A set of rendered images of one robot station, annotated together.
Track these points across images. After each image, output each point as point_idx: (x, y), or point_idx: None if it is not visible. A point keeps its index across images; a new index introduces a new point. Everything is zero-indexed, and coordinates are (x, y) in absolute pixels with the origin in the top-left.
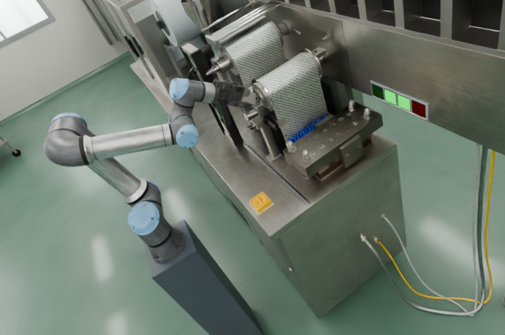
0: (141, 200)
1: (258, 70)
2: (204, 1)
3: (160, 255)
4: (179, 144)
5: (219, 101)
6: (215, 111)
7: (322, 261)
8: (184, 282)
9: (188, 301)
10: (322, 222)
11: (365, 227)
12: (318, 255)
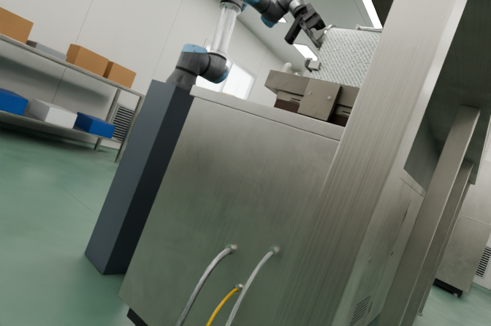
0: (209, 55)
1: None
2: None
3: (169, 75)
4: None
5: (297, 15)
6: None
7: (185, 194)
8: (151, 106)
9: (136, 129)
10: (225, 136)
11: (245, 231)
12: (190, 179)
